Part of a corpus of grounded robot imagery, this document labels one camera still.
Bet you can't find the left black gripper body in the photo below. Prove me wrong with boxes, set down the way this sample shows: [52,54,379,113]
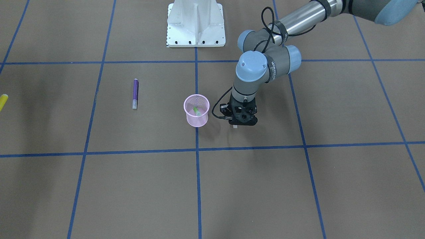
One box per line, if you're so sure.
[229,96,258,126]

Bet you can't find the green highlighter pen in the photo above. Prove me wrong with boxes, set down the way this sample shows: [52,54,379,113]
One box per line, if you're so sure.
[193,107,202,117]

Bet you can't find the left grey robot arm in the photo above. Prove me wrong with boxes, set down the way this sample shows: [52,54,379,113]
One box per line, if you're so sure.
[219,0,419,128]

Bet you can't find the pink mesh pen holder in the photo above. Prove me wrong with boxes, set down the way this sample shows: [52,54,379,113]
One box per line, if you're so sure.
[183,94,210,127]

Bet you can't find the purple highlighter pen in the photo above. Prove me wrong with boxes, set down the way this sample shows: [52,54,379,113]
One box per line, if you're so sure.
[132,78,139,110]

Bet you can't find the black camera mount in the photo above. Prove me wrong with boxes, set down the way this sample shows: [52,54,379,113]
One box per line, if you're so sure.
[219,100,258,126]

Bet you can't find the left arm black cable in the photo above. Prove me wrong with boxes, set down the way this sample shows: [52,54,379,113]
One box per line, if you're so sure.
[212,7,317,119]

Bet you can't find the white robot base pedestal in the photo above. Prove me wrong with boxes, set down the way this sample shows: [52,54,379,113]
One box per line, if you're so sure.
[166,0,226,47]

